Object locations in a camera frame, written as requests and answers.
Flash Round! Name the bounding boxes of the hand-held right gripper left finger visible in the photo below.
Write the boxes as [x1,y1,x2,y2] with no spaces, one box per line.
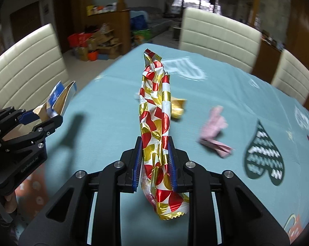
[20,136,144,246]

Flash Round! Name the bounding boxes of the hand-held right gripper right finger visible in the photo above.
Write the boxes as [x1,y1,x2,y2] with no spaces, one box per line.
[167,136,290,246]

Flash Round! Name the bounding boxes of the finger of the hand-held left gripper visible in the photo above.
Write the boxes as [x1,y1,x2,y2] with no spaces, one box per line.
[0,108,43,132]
[0,115,64,152]

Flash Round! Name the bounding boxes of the blue brown carton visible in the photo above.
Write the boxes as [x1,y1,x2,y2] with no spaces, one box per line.
[33,81,77,122]

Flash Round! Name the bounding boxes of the red gold foil wrapper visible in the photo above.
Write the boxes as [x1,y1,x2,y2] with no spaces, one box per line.
[138,48,190,221]

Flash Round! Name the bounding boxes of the person's left hand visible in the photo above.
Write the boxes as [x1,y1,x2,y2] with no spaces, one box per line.
[0,191,18,214]

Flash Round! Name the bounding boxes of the cream quilted dining chair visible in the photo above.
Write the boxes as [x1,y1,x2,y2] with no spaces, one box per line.
[0,23,69,110]
[271,49,309,105]
[179,7,262,73]

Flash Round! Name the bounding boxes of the crumpled pink paper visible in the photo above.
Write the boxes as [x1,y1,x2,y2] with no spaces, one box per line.
[198,106,234,157]

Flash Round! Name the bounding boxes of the yellow snack wrapper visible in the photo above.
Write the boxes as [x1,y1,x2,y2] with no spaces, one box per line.
[170,96,187,120]

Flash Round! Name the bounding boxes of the teal printed tablecloth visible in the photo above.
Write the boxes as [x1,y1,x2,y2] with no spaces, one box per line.
[15,43,309,246]

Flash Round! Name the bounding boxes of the red bag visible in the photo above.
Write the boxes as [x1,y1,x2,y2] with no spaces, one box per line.
[68,33,89,48]

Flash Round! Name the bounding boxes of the wooden door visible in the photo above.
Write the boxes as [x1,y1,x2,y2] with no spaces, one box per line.
[10,1,41,44]

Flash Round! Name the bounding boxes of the pile of cardboard boxes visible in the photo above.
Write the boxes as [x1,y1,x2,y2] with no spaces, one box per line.
[75,29,123,61]

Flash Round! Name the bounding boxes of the row of packages on divider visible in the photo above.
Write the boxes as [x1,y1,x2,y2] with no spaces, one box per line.
[86,3,118,15]

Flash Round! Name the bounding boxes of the green bag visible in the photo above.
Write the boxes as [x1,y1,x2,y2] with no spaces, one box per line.
[132,29,152,43]

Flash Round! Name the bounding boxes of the blue bag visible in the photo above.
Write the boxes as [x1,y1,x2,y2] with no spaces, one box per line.
[130,15,148,30]

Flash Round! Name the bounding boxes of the grey sofa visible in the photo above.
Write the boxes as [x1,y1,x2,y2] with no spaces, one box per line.
[147,11,173,35]

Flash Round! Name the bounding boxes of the wooden sideboard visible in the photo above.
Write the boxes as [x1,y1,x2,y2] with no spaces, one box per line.
[252,31,285,76]

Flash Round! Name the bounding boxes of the barred window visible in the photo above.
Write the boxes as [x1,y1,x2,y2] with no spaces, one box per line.
[172,0,216,13]

